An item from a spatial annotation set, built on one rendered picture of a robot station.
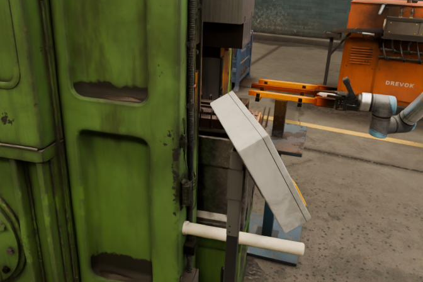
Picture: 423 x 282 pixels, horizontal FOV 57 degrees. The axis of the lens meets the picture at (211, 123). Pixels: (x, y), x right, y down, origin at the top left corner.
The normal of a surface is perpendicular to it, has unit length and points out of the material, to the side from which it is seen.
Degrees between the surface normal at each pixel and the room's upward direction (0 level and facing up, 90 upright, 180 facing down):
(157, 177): 90
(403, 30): 90
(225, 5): 90
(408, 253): 0
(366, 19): 90
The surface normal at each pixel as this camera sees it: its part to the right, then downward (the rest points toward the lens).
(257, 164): 0.19, 0.37
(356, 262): 0.04, -0.93
